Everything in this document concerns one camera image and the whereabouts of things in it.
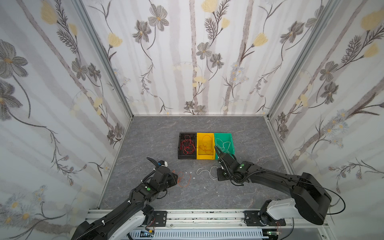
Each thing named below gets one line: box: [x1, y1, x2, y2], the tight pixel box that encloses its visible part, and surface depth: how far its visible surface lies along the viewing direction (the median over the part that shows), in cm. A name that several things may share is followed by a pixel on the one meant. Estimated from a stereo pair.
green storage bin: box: [214, 133, 235, 160], surface depth 100 cm
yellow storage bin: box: [196, 132, 216, 160], surface depth 103 cm
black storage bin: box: [177, 132, 197, 160], surface depth 100 cm
